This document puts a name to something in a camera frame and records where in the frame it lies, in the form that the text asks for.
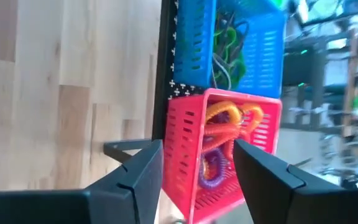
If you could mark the green rubber band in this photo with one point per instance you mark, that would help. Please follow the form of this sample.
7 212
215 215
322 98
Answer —
228 40
239 68

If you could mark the black rubber band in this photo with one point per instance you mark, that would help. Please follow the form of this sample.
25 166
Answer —
221 68

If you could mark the green bands cluster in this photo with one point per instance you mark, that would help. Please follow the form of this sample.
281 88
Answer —
241 25

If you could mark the yellow coil wristband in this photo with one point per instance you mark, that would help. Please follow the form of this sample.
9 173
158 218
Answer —
256 112
225 107

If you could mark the blue plastic basket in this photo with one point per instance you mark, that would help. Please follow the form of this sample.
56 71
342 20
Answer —
194 40

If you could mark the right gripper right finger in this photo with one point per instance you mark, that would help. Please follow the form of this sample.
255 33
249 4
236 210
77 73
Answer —
291 202

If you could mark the red plastic basket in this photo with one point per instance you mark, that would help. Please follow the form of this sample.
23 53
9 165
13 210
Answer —
182 140

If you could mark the purple coil wristband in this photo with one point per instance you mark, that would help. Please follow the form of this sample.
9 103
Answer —
219 180

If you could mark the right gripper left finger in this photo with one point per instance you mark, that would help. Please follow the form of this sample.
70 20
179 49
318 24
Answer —
104 205

